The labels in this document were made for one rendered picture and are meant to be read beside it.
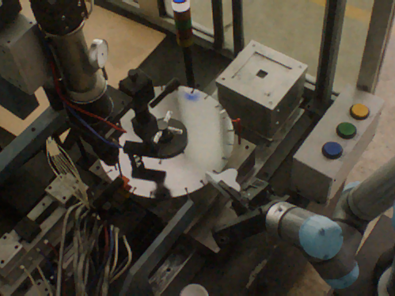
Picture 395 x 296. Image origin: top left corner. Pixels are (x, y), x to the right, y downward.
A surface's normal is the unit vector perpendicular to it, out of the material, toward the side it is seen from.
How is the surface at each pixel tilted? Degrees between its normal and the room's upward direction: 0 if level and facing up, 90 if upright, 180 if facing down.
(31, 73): 90
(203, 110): 0
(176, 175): 0
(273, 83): 0
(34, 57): 90
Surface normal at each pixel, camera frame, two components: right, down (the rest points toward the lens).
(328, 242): 0.48, 0.15
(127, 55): -0.13, -0.60
